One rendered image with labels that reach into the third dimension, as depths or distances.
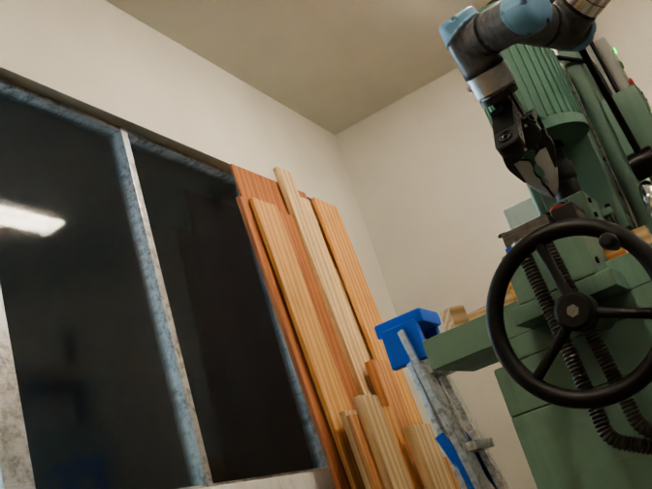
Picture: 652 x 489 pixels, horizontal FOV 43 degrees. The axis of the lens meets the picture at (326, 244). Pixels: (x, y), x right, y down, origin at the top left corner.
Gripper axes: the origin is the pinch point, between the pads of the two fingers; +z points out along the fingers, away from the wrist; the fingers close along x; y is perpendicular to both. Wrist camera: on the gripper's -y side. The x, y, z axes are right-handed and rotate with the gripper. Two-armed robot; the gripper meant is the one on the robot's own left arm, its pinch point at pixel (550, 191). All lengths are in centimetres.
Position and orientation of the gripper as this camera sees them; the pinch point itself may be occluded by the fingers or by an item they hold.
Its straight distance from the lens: 152.3
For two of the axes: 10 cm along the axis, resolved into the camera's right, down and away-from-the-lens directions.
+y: 3.1, -3.3, 8.9
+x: -8.0, 4.2, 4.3
